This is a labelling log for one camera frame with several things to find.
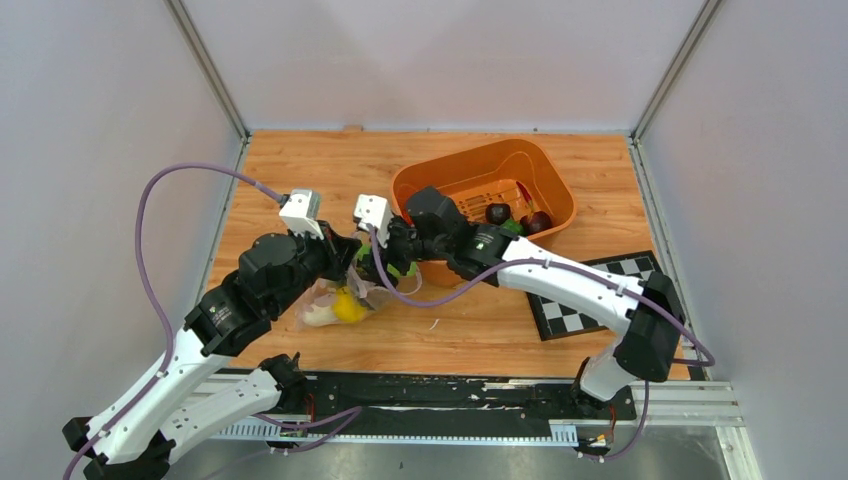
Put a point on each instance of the white toy radish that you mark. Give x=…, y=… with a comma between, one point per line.
x=318, y=315

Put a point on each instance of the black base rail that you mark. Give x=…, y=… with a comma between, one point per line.
x=447, y=406

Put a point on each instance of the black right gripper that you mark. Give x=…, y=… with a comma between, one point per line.
x=397, y=223

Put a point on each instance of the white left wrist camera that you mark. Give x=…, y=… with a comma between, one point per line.
x=299, y=213

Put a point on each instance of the yellow toy lemon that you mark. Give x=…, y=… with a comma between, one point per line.
x=347, y=307

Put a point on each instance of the dark round toy plum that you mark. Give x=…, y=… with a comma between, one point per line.
x=498, y=213

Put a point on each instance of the green toy cucumber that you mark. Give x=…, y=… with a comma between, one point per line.
x=384, y=262

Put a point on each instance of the clear zip top bag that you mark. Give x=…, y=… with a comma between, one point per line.
x=359, y=294

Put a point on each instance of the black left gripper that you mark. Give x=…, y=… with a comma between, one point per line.
x=336, y=247

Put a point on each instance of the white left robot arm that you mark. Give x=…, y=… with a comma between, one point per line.
x=148, y=428

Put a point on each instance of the green toy pepper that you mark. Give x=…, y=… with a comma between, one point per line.
x=513, y=226

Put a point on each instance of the orange plastic basin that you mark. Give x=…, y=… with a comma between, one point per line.
x=516, y=172

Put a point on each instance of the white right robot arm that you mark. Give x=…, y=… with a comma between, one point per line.
x=645, y=314

